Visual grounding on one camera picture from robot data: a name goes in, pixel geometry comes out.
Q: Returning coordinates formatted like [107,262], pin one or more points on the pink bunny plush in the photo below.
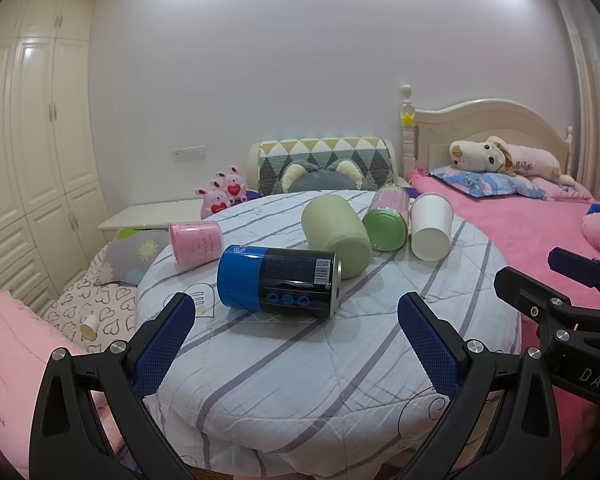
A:
[233,185]
[214,200]

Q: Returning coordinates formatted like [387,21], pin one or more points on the blue black towel canister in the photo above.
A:
[278,280]

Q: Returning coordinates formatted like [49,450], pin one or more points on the right pink bunny plush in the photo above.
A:
[233,185]

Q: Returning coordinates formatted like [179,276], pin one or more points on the pink paper cup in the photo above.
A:
[195,243]

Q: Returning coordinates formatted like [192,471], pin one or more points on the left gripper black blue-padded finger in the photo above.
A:
[501,422]
[67,439]

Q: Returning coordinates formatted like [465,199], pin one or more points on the small paper cup on cloth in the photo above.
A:
[89,327]

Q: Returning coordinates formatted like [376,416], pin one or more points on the pale green tumbler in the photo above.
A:
[330,224]

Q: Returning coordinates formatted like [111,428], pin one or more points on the grey bear plush cushion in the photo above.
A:
[342,174]

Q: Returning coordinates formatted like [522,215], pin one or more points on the white dog plush toy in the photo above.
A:
[491,155]

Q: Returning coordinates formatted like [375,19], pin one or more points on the white side table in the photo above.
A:
[154,215]

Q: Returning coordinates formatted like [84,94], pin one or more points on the triangle pattern quilted headrest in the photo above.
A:
[267,160]

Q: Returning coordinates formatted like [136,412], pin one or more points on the blue cartoon pillow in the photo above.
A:
[487,184]

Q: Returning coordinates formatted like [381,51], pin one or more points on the pink bed blanket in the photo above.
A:
[524,231]

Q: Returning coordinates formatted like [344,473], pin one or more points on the cream wardrobe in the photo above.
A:
[51,201]

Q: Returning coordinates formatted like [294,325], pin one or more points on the left pink bunny plush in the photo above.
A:
[214,200]

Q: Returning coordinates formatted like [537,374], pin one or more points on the white paper cup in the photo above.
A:
[431,220]

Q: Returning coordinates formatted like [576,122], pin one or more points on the heart pattern white cloth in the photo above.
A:
[112,305]

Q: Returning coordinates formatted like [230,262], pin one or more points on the white wall switch plate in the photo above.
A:
[193,153]

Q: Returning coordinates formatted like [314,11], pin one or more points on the pink green clear canister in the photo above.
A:
[386,219]

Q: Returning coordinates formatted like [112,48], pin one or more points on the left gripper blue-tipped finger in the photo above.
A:
[585,271]

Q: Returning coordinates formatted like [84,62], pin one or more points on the grey flower cushion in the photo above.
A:
[130,254]

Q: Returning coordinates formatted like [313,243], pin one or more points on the pink quilt at left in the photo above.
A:
[26,342]

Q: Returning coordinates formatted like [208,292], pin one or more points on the cream wooden bed headboard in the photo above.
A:
[426,141]

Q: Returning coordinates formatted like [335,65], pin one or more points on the white curtain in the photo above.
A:
[582,22]

